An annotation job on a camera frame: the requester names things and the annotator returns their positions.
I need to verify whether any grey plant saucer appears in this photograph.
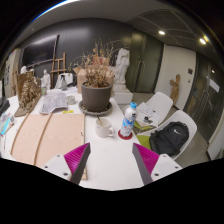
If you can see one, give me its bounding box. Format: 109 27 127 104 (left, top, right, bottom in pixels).
78 99 113 117

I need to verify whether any white chair with papers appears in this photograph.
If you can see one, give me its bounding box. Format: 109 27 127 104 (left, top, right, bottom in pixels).
133 91 174 131

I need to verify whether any wooden figure sculpture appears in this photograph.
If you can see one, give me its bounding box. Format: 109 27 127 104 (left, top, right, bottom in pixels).
169 73 182 106

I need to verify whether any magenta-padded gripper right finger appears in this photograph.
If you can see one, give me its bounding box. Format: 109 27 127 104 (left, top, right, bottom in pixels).
131 142 183 185

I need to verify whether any white plaster torso statue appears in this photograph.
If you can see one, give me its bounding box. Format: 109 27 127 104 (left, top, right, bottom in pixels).
114 48 131 86

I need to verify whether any stack of papers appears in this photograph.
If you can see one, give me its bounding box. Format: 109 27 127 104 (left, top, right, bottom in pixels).
134 101 160 129

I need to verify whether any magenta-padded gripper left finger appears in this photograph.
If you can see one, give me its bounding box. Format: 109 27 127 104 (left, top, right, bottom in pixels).
41 142 92 185

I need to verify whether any dried plant in grey pot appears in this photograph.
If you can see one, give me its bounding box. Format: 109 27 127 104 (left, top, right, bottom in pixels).
78 39 116 113

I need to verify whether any white chair behind table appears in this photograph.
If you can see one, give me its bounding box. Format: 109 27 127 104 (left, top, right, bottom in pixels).
54 72 75 89

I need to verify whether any wooden easel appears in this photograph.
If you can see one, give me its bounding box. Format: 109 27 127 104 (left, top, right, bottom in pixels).
50 52 68 89

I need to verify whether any clear spray bottle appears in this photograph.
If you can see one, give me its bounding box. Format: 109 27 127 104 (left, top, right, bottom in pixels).
59 74 69 92

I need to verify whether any brown carved sculpture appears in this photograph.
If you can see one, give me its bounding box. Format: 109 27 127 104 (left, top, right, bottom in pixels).
13 71 43 118

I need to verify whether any white pedestal block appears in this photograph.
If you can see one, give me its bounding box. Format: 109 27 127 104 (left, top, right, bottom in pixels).
111 83 134 105

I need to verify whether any green seat cushion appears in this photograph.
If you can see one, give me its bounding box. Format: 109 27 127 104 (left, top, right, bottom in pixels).
136 134 153 150
133 121 151 132

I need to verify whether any colourful plastic packet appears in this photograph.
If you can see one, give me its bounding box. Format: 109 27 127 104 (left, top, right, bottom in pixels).
0 112 16 136

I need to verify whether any small white bowl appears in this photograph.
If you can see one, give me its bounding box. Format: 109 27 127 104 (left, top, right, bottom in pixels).
65 95 77 105

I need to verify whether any blue-capped white drink bottle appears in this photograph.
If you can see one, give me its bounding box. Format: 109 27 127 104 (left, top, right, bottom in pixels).
119 101 139 138

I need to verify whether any black wall screen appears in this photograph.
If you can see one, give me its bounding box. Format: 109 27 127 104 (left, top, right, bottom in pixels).
21 34 59 68

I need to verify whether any black backpack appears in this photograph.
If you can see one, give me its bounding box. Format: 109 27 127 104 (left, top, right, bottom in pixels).
149 121 190 157

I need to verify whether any white mug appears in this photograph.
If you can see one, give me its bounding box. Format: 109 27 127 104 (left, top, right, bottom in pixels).
94 116 115 139

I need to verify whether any white chair with backpack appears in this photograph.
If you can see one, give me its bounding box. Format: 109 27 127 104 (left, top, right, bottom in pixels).
136 109 198 161

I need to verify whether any plastic-wrapped booklet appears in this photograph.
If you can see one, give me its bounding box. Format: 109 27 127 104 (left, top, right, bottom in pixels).
39 89 69 115

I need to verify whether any white cabinet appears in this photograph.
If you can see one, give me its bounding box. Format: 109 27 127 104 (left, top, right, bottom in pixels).
3 49 22 98

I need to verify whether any light wooden board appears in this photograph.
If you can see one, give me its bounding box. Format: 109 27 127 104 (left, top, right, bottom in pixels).
10 113 88 181

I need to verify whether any dark double door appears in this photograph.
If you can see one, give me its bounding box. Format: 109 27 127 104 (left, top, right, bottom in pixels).
128 31 164 94

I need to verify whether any cardboard box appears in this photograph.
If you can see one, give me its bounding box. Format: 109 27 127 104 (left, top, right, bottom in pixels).
73 56 116 94

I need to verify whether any black case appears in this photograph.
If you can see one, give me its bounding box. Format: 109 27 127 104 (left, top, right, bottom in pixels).
0 96 10 116

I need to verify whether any flat round red coaster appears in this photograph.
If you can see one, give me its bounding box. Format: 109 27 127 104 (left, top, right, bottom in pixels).
117 129 134 141

